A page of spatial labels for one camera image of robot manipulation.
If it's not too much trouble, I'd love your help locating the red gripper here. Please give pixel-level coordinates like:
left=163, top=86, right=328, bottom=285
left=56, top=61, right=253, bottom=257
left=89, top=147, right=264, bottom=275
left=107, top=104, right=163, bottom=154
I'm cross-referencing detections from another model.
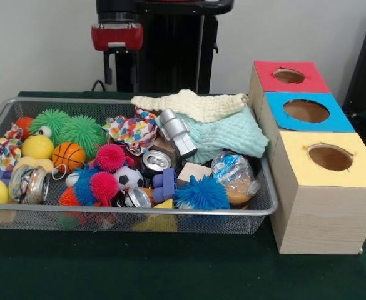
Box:
left=91, top=22, right=145, bottom=85

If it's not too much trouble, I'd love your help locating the white cloth with colourful dots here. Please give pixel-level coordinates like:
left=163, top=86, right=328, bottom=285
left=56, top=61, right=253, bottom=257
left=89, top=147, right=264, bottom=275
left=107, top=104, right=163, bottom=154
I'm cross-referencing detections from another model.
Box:
left=102, top=107, right=158, bottom=156

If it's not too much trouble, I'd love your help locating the cream waffle cloth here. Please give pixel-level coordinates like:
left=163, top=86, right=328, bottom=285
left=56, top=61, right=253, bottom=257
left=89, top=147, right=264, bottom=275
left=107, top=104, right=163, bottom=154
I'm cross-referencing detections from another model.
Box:
left=130, top=89, right=250, bottom=123

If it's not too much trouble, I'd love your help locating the mint green waffle cloth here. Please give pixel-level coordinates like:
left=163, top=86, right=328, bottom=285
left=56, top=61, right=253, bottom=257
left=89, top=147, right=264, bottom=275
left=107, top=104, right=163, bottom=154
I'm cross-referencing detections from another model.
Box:
left=156, top=106, right=270, bottom=164

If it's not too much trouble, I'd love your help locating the wooden box with three holes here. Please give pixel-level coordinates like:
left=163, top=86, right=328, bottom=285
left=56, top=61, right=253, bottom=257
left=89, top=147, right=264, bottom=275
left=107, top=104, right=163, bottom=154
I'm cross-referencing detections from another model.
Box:
left=247, top=60, right=366, bottom=256

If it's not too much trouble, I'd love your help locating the silver toy robot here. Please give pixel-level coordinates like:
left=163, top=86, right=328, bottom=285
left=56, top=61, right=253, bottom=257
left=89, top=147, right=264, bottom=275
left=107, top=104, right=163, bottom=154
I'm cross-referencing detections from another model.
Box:
left=155, top=108, right=198, bottom=160

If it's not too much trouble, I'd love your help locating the small orange basketball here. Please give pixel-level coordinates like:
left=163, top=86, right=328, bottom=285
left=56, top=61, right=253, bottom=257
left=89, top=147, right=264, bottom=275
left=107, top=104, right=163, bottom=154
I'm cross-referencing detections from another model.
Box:
left=51, top=142, right=86, bottom=174

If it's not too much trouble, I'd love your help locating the yellow smooth ball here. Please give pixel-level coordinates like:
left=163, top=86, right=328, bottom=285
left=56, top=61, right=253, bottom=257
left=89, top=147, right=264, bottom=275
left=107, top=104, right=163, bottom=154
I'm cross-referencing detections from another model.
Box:
left=21, top=134, right=54, bottom=159

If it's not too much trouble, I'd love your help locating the crushed clear plastic bottle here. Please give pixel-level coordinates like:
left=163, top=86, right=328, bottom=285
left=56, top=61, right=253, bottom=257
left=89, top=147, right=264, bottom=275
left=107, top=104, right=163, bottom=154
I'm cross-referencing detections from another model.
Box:
left=210, top=151, right=262, bottom=196

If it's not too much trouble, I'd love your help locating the blue spiky rubber ball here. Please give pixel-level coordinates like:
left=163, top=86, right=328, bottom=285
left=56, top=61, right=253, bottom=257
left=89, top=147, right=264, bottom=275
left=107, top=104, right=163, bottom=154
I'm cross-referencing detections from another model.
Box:
left=173, top=175, right=232, bottom=211

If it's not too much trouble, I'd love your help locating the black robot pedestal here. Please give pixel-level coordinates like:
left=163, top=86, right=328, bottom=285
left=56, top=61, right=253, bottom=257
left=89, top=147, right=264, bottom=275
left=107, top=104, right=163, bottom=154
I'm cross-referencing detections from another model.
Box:
left=103, top=0, right=235, bottom=94

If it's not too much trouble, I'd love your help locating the silver wire mesh bin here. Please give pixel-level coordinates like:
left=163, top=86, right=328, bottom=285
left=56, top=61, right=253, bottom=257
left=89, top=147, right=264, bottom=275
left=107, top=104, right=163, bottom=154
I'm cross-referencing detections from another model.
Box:
left=0, top=96, right=280, bottom=236

